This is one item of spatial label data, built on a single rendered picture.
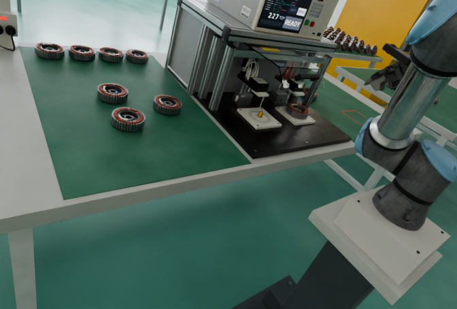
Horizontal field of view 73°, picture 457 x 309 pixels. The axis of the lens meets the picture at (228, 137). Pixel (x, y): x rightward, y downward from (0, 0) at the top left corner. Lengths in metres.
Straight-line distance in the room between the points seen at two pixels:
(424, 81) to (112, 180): 0.79
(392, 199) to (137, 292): 1.12
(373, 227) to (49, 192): 0.87
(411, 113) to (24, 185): 0.95
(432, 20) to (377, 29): 4.38
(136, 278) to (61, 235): 0.42
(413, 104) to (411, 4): 4.13
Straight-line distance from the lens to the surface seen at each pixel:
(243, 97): 1.44
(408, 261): 1.00
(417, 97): 0.81
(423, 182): 1.00
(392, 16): 5.00
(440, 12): 0.69
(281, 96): 1.61
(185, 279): 1.65
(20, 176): 0.94
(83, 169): 0.95
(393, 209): 1.03
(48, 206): 0.86
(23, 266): 1.05
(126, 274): 1.62
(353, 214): 1.02
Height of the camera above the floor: 1.37
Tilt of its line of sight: 31 degrees down
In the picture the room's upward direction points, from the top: 20 degrees clockwise
